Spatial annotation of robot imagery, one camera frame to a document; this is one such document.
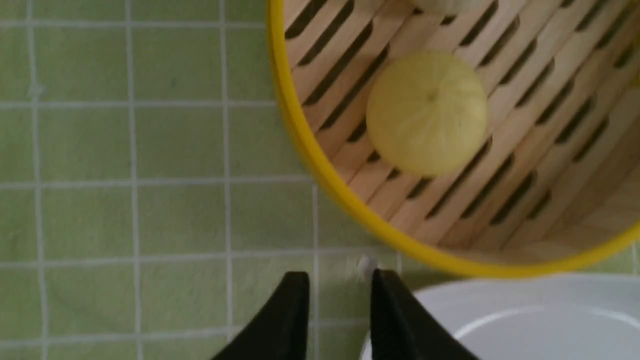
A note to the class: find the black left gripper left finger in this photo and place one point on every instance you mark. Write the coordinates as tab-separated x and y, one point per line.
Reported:
279	330

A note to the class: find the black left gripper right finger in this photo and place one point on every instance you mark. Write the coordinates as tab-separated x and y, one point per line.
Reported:
402	329

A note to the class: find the yellow steamed bun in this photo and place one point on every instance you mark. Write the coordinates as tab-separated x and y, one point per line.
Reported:
427	113

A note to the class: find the white square plate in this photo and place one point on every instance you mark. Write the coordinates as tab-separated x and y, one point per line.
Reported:
582	316

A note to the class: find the green checkered tablecloth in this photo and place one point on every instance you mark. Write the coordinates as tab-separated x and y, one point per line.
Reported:
152	195

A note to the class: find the bamboo steamer basket yellow rim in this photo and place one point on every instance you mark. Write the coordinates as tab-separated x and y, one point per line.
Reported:
554	183

